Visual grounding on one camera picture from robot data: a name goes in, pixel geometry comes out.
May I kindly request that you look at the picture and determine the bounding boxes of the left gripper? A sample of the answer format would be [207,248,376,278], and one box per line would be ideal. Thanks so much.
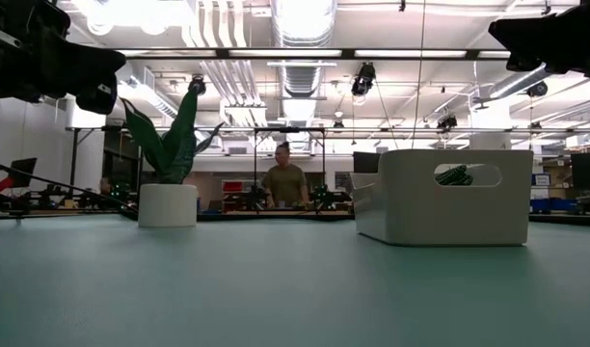
[0,0,128,116]

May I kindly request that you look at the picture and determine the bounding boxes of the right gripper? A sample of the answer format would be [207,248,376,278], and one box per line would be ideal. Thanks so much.
[487,3,590,79]

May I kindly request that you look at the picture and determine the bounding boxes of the green braided USB-C cable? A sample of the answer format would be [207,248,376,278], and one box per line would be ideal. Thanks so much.
[434,164,475,187]

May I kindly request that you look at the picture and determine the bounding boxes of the green artificial plant leaves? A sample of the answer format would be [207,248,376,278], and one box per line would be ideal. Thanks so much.
[120,86,226,186]

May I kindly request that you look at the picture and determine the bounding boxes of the black computer monitor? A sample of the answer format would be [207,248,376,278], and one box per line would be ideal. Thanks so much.
[9,157,38,189]
[352,150,383,174]
[570,151,590,191]

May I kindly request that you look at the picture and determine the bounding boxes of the white round plant pot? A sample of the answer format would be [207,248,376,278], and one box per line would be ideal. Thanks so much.
[137,182,200,228]

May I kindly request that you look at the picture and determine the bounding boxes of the blue storage bins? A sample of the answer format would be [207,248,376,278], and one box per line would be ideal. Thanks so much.
[529,198,577,214]

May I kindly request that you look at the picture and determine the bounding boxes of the white plastic storage bin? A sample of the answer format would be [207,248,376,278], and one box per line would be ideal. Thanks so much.
[348,147,535,248]

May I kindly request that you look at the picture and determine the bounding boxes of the thin hanging cable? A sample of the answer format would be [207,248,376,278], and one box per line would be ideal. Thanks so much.
[411,0,426,149]

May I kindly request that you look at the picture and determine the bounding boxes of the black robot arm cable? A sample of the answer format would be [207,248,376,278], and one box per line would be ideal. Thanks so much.
[0,159,138,214]

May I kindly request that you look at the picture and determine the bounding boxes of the black overhead frame bar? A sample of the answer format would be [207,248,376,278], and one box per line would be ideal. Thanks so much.
[115,46,512,62]

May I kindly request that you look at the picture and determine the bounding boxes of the silver ribbed ventilation duct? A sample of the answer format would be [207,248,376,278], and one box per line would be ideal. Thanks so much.
[270,0,337,98]

